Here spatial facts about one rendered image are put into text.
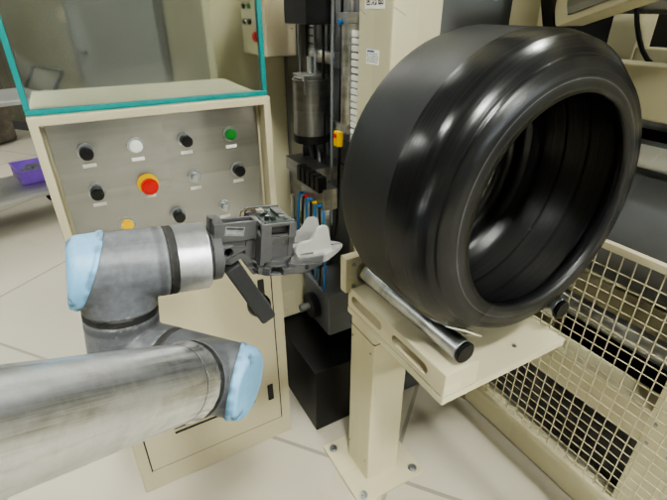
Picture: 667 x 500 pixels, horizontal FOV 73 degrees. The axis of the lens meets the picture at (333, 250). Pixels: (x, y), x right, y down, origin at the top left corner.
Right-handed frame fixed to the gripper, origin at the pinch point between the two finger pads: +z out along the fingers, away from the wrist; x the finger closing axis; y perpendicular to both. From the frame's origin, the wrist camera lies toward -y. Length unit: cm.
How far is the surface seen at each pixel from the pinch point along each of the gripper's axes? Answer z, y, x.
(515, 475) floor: 89, -103, 2
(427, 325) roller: 23.4, -19.5, -1.5
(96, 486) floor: -41, -119, 71
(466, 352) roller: 25.5, -20.1, -10.6
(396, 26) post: 25, 34, 26
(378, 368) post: 37, -57, 26
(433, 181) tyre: 10.3, 13.5, -8.3
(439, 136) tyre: 11.2, 19.5, -6.7
